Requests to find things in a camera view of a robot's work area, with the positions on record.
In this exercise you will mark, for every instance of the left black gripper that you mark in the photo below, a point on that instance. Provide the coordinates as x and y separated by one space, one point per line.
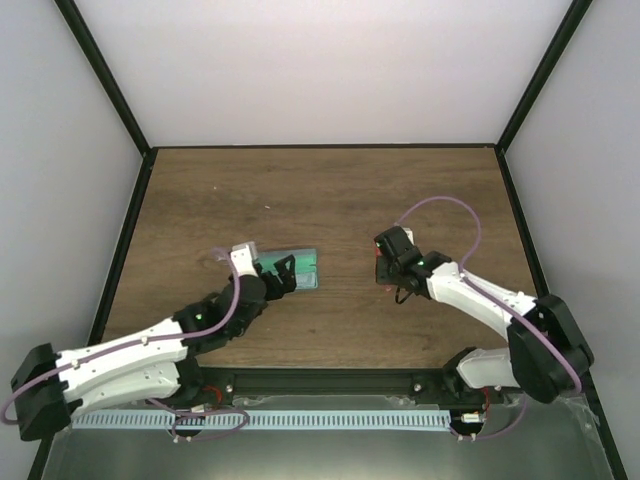
289 279

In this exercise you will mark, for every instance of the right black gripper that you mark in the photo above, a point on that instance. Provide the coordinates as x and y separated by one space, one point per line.
382 276

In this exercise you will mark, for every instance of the red transparent sunglasses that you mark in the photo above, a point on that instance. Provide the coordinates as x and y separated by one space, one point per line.
381 267

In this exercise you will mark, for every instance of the teal glasses case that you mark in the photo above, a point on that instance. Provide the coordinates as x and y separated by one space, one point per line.
306 271

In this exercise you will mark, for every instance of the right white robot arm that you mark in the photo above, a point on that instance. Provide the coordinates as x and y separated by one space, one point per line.
545 355

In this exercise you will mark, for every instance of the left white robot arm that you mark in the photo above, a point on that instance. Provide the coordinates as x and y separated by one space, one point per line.
50 389

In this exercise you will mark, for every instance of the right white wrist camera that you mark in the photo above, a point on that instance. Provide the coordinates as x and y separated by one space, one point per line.
409 234

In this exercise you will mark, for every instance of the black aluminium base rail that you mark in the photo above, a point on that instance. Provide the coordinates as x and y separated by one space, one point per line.
429 385

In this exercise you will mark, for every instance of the light blue slotted cable duct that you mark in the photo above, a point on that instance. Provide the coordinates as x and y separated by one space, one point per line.
274 420

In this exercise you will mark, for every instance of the black enclosure frame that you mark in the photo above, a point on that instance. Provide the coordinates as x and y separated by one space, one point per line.
85 40

